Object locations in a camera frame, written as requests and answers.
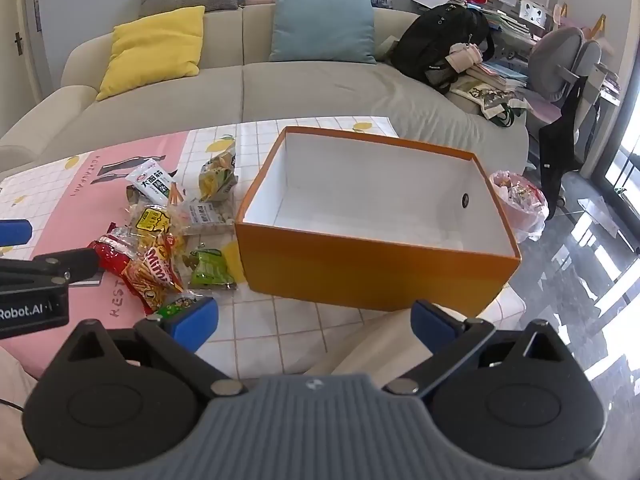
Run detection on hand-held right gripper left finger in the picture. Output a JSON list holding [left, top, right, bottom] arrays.
[[65, 296, 248, 396]]

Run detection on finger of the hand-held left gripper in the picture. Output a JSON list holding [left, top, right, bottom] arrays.
[[0, 248, 103, 289], [0, 218, 34, 247]]

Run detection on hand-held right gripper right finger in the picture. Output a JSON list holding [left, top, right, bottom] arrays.
[[382, 300, 569, 396]]

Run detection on dark green snack packet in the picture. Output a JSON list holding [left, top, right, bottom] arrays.
[[155, 294, 201, 321]]

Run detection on red snack packet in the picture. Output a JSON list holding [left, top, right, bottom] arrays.
[[89, 227, 138, 276]]

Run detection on orange stick snack packet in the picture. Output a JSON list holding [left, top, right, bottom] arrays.
[[121, 232, 186, 313]]

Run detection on yellow noodle snack packet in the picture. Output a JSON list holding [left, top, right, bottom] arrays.
[[125, 202, 173, 248]]

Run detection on orange cardboard box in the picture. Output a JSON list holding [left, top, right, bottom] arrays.
[[234, 126, 522, 313]]

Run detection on clear packet of white balls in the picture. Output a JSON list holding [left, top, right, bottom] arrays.
[[180, 199, 236, 235]]

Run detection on yellow-green chip packet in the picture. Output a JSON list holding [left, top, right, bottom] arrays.
[[199, 140, 237, 201]]

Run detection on pink trash bin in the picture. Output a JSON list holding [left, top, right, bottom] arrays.
[[489, 170, 549, 243]]

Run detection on black garment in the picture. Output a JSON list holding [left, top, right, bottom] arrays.
[[539, 77, 601, 221]]

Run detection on yellow cushion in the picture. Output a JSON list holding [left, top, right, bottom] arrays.
[[96, 6, 206, 102]]

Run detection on white and green tote bag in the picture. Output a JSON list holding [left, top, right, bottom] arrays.
[[450, 80, 527, 127]]

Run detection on beige sofa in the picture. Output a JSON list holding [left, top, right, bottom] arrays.
[[0, 2, 531, 181]]

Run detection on pink pouch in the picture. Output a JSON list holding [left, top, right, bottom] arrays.
[[445, 42, 483, 73]]

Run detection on black backpack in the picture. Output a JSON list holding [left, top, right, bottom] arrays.
[[392, 2, 496, 93]]

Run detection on grey desk chair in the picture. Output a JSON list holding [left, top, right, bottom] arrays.
[[522, 27, 603, 171]]

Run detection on light blue cushion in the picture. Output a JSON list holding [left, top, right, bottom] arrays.
[[269, 0, 377, 65]]

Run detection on cluttered desk shelf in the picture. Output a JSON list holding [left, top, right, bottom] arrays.
[[410, 0, 621, 56]]

